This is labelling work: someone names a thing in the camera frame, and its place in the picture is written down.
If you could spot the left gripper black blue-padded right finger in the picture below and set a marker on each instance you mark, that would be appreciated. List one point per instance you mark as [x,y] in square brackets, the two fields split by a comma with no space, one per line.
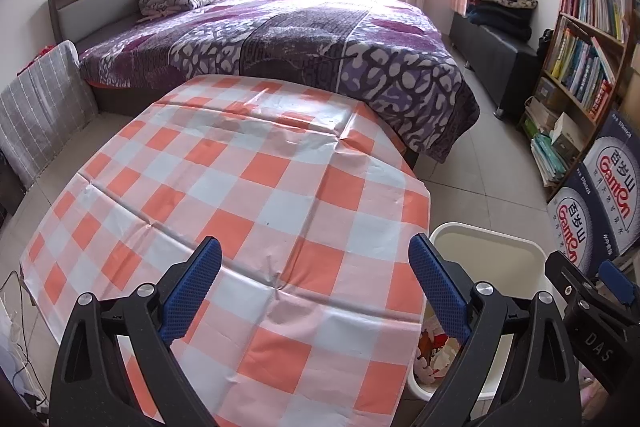
[539,383]

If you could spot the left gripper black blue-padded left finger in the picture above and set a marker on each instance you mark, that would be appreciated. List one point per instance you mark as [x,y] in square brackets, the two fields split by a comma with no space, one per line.
[90,384]

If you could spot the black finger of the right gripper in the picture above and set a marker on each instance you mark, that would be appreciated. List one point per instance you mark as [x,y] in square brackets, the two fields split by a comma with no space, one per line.
[603,336]

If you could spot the red instant noodle cup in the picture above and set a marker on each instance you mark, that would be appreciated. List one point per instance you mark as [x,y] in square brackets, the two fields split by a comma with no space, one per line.
[434,356]

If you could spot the white trash bin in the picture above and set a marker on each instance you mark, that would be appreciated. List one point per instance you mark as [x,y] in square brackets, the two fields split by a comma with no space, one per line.
[514,266]

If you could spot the blue white Ganten box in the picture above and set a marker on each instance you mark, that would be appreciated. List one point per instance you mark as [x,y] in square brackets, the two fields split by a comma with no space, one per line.
[613,166]

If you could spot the orange white checkered tablecloth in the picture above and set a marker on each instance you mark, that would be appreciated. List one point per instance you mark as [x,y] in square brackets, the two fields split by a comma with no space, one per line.
[315,315]

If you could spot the black storage bench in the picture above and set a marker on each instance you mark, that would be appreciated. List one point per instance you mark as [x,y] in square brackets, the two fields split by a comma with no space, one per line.
[506,68]

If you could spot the wooden bookshelf with books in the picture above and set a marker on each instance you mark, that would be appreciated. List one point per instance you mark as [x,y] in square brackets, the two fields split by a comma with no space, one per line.
[583,76]

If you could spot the purple patterned bedspread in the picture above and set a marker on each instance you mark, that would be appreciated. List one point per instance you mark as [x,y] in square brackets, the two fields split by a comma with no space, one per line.
[387,55]

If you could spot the grey plaid covered furniture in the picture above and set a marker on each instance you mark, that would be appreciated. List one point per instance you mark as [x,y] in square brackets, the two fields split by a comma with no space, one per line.
[42,108]

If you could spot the pile of dark clothes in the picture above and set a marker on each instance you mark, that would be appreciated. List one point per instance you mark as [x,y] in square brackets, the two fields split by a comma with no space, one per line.
[511,17]

